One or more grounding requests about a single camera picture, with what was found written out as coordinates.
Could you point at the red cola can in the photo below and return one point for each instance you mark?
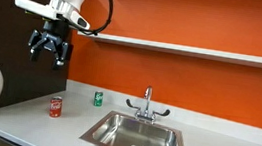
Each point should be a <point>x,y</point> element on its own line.
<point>55,107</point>

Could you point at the chrome faucet with handles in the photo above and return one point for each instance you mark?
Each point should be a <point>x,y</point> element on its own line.
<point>146,115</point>

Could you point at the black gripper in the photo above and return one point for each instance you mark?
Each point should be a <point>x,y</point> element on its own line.
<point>53,38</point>

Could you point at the green soda can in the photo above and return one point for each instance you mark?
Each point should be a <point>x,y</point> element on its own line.
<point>98,98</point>

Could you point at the white wall shelf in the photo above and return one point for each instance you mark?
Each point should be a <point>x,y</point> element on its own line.
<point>197,52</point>

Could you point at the dark wood cabinet panel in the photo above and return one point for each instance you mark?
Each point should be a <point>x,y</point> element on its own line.
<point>24,79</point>

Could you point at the stainless steel sink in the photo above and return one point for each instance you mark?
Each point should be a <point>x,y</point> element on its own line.
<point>117,129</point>

